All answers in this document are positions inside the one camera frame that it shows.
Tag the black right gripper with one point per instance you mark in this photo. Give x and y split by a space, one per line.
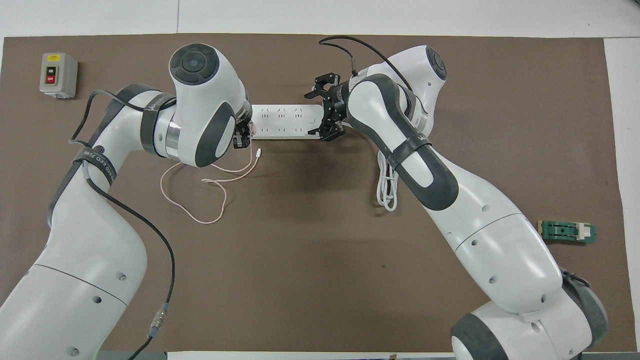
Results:
336 105

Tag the green knife switch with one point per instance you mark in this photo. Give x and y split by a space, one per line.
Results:
565 231

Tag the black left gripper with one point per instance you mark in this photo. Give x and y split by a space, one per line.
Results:
239 137

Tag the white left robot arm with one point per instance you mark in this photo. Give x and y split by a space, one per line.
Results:
200 100

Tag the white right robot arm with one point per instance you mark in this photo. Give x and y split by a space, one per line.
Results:
490 235

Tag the white power strip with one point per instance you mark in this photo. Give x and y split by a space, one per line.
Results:
285 122

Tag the grey on-off switch box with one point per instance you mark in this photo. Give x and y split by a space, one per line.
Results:
57 77

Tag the brown paper table mat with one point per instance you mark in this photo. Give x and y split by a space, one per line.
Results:
310 250

